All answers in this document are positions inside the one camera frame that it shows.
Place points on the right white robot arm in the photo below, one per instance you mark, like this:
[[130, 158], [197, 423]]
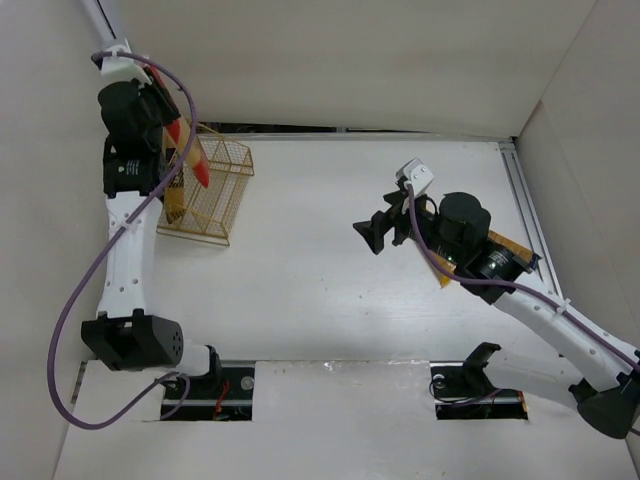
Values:
[[591, 372]]

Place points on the yellow wire mesh basket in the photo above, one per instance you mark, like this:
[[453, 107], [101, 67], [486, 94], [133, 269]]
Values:
[[211, 212]]

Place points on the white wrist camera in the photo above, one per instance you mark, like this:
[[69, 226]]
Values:
[[122, 69], [414, 174]]

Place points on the yellow spaghetti bag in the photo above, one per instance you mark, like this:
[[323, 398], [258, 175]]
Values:
[[440, 272]]

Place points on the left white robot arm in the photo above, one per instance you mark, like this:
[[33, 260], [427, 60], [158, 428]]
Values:
[[127, 333]]

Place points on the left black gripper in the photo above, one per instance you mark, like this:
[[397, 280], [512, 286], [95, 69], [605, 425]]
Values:
[[163, 107]]

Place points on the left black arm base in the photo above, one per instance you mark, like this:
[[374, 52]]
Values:
[[226, 398]]

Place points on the blue patterned spaghetti bag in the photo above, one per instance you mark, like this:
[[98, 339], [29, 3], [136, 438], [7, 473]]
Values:
[[515, 247]]

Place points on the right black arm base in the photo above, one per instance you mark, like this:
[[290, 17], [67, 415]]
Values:
[[462, 391]]

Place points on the navy label spaghetti bag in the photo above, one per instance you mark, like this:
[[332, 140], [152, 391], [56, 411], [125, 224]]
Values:
[[174, 198]]

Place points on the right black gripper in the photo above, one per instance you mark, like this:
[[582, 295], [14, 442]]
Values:
[[398, 220]]

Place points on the red spaghetti bag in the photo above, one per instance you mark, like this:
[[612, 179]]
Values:
[[179, 133]]

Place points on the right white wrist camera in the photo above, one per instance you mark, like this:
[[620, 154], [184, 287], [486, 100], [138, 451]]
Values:
[[414, 174]]

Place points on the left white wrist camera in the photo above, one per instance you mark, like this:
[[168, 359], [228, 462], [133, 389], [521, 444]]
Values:
[[122, 69]]

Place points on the aluminium rail right edge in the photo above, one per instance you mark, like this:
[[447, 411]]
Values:
[[529, 218]]

